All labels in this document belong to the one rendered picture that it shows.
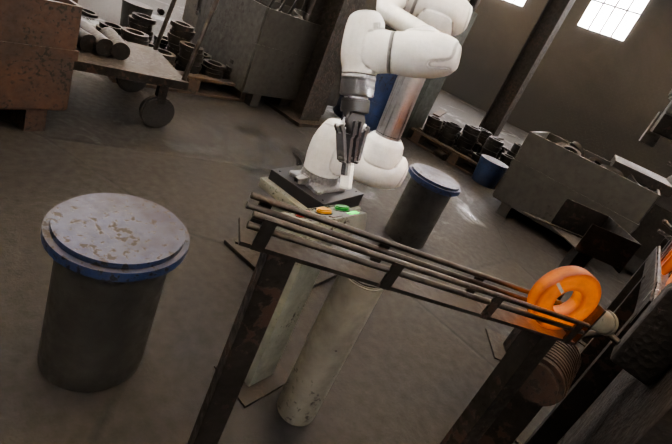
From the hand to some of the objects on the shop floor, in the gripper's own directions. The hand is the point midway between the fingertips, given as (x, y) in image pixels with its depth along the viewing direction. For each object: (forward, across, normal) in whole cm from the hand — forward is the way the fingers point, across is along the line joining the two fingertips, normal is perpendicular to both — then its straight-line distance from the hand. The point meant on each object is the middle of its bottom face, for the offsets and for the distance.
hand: (346, 175), depth 116 cm
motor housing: (+86, +28, -35) cm, 97 cm away
